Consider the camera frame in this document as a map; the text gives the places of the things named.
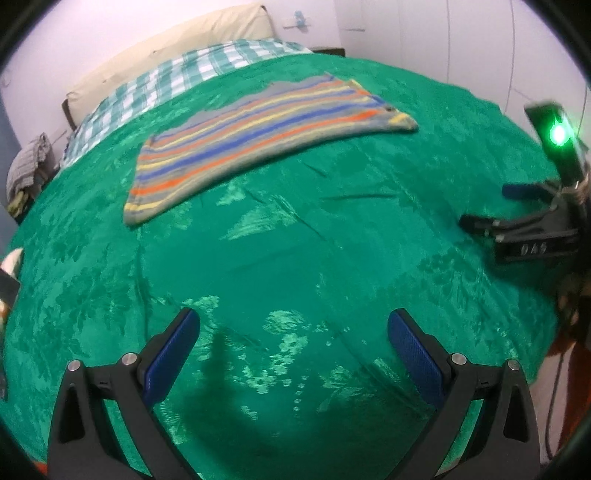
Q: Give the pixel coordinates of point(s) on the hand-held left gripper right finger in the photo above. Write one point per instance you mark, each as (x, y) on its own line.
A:
(415, 355)

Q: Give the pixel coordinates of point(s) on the green checked bed sheet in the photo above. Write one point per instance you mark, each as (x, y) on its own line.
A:
(152, 87)

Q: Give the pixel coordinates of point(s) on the grey blue curtain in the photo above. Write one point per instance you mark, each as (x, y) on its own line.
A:
(5, 161)

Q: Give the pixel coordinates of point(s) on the striped knit shirt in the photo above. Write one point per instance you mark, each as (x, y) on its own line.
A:
(258, 124)

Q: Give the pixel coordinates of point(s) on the green patterned blanket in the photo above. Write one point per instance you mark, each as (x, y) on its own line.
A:
(300, 258)

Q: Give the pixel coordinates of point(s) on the cream pillow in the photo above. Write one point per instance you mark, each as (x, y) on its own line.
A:
(152, 50)

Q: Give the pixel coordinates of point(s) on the white cloth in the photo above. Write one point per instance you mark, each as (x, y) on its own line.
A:
(13, 261)

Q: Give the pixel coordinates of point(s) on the pile of clothes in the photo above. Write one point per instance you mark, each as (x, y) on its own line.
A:
(27, 170)

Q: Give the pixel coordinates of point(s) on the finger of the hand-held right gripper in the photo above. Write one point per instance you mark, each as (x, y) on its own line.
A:
(498, 226)
(526, 191)

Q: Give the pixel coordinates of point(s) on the person's orange clothing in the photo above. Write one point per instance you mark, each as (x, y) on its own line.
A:
(575, 369)

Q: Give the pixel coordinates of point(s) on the black object with red print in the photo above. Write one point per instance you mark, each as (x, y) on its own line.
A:
(7, 288)

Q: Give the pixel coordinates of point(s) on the blue wall fixture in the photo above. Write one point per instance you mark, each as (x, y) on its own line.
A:
(299, 21)

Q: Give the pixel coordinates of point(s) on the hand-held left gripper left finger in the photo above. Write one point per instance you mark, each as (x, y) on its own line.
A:
(171, 355)

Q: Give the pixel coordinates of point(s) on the dark wooden nightstand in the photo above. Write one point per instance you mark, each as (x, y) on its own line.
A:
(328, 51)

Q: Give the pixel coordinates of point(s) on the white wardrobe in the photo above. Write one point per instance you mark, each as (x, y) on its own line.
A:
(438, 41)

